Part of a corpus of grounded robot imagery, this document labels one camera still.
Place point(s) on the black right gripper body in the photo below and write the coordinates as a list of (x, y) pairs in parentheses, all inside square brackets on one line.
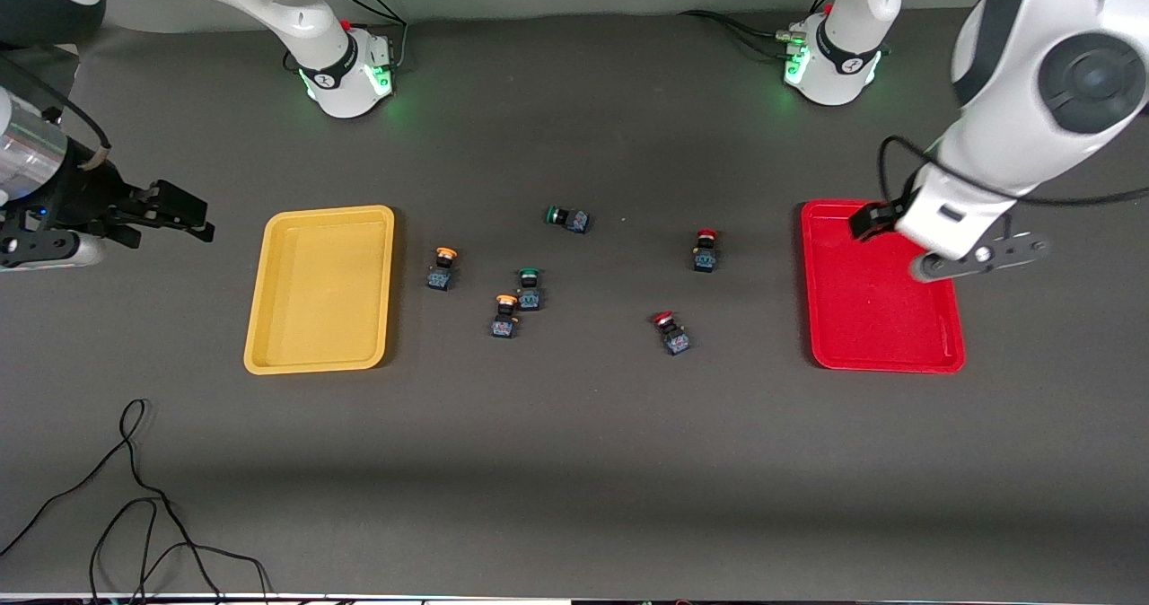
[(79, 194)]

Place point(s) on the yellow push button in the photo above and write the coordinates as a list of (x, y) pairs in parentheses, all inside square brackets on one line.
[(504, 320), (441, 275)]

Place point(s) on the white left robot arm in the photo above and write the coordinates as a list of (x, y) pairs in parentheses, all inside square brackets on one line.
[(1032, 93)]

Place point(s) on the red plastic tray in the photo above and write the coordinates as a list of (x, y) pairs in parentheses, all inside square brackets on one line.
[(875, 313)]

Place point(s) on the yellow plastic tray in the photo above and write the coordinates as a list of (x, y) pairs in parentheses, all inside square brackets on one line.
[(323, 291)]

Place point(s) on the green push button, red mark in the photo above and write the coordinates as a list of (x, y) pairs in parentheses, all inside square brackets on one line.
[(571, 220)]

